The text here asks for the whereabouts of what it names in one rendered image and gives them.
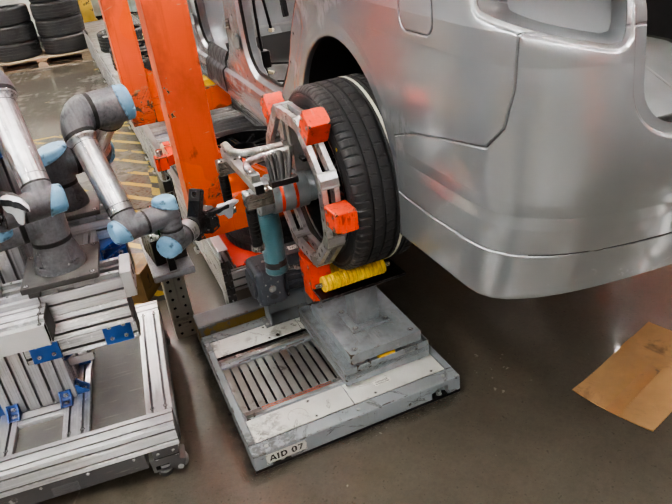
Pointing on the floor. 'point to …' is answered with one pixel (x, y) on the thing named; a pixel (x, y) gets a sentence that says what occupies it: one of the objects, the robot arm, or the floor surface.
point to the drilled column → (179, 306)
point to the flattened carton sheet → (635, 379)
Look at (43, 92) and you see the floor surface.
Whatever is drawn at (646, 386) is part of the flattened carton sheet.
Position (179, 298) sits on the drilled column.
